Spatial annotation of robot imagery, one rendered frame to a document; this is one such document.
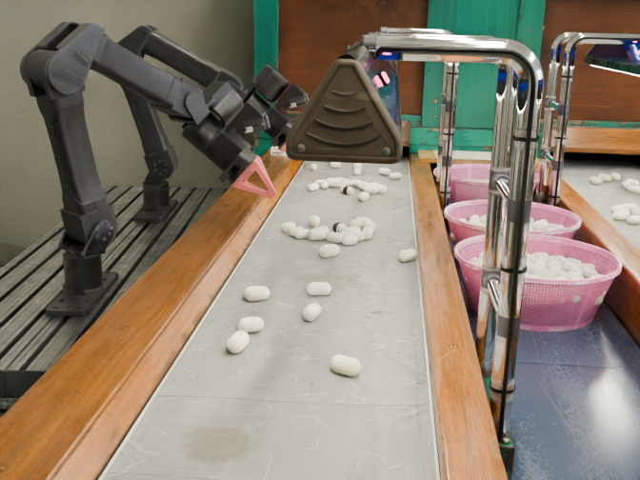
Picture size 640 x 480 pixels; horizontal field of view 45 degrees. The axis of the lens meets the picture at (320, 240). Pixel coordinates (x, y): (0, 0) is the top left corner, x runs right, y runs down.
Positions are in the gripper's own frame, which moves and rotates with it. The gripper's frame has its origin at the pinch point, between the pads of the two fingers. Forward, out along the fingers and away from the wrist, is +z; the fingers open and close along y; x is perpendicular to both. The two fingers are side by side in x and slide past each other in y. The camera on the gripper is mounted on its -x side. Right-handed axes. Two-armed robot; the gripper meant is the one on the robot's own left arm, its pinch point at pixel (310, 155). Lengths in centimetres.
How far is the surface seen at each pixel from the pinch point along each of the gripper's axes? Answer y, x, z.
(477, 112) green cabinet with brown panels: 44, -33, 30
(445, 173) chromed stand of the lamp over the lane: -13.1, -19.2, 24.8
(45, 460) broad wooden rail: -128, 10, -4
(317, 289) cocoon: -77, -1, 11
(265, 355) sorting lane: -98, 3, 8
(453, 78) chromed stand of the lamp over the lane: -13.6, -35.6, 12.0
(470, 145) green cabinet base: 43, -25, 35
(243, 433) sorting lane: -117, 2, 9
